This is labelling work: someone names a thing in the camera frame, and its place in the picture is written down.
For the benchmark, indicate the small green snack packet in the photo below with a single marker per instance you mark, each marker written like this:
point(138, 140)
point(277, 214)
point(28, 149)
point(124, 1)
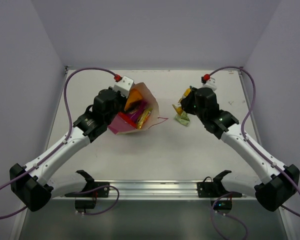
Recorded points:
point(183, 119)

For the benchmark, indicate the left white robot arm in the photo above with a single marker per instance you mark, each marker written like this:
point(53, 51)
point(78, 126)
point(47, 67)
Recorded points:
point(30, 182)

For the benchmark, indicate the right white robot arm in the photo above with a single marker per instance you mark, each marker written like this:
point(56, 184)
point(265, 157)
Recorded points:
point(274, 182)

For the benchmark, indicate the orange snack bag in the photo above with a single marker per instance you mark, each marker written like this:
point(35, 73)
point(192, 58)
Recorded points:
point(134, 98)

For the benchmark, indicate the pink and tan paper bag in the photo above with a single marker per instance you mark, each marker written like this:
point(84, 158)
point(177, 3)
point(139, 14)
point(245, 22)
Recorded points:
point(120, 127)

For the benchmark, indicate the aluminium front rail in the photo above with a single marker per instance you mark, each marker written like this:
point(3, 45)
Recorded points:
point(152, 188)

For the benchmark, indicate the red snack pack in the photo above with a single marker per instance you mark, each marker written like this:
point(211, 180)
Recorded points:
point(124, 117)

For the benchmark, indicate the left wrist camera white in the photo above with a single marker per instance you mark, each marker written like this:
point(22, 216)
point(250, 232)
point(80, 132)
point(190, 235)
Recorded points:
point(124, 86)

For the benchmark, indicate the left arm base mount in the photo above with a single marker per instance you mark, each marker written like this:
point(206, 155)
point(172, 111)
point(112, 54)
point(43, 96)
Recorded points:
point(96, 189)

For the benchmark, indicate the magenta snack pack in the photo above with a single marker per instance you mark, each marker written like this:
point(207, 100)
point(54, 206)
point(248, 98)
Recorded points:
point(136, 110)

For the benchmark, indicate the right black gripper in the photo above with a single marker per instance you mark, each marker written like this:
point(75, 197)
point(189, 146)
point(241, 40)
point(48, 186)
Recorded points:
point(186, 101)

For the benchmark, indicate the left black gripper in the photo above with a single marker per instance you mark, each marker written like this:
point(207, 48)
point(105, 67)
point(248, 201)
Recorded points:
point(121, 100)

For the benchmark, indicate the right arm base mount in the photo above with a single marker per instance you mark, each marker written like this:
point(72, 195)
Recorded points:
point(212, 187)

